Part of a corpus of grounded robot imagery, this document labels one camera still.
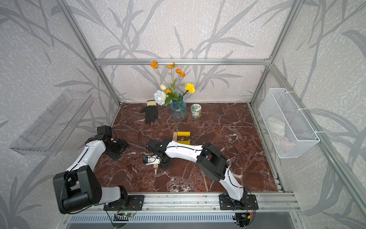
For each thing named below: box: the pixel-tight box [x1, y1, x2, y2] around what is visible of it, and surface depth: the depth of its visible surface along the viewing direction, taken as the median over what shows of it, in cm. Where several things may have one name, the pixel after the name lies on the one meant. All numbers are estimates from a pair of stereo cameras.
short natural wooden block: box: [172, 131, 178, 143], surface depth 101 cm
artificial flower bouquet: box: [149, 60, 196, 107], surface depth 92 cm
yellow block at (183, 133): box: [177, 131, 191, 137], surface depth 104 cm
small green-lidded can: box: [190, 103, 202, 119], surface depth 110 cm
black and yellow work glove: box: [139, 99, 158, 124], surface depth 117 cm
